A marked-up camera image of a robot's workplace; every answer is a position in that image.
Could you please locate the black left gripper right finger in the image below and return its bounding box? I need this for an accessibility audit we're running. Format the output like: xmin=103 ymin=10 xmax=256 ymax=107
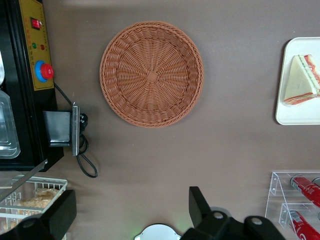
xmin=179 ymin=186 xmax=286 ymax=240

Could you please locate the red emergency stop button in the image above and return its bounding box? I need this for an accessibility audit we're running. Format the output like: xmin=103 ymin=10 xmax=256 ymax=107
xmin=34 ymin=60 xmax=55 ymax=83

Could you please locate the black power cable with plug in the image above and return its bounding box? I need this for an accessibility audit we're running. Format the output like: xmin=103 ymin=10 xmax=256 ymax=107
xmin=53 ymin=82 xmax=99 ymax=179

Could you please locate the round brown wicker basket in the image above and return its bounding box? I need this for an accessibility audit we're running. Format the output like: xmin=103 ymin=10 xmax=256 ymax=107
xmin=99 ymin=20 xmax=205 ymax=129

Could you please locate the clear plastic container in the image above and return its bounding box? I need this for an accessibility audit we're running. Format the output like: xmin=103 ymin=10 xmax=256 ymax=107
xmin=0 ymin=51 xmax=22 ymax=160

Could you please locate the triangular sandwich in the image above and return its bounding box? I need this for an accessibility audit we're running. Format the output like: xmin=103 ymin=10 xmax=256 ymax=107
xmin=283 ymin=54 xmax=320 ymax=108

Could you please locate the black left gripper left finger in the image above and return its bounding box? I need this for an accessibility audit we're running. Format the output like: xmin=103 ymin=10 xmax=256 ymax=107
xmin=0 ymin=189 xmax=77 ymax=240

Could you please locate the beige plastic tray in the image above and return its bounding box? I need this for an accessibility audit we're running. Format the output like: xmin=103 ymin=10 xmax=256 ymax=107
xmin=274 ymin=36 xmax=320 ymax=126

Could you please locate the white wire rack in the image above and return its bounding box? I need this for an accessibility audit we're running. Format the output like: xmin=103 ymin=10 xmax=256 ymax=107
xmin=0 ymin=175 xmax=69 ymax=240

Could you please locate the grey metal plate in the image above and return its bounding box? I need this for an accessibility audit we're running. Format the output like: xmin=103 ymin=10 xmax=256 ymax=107
xmin=71 ymin=105 xmax=81 ymax=157

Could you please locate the clear bag of fried snacks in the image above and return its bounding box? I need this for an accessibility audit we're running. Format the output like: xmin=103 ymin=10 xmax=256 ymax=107
xmin=0 ymin=216 xmax=19 ymax=231
xmin=15 ymin=187 xmax=61 ymax=209

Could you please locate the silver metal bar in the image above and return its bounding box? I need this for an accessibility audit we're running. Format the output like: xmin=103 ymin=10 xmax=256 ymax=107
xmin=0 ymin=158 xmax=49 ymax=199

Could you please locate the red cola bottle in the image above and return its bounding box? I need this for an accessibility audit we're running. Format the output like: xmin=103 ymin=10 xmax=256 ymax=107
xmin=288 ymin=209 xmax=320 ymax=240
xmin=289 ymin=175 xmax=320 ymax=209

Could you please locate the clear acrylic bottle rack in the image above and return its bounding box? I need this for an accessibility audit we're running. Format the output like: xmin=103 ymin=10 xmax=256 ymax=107
xmin=264 ymin=170 xmax=320 ymax=230

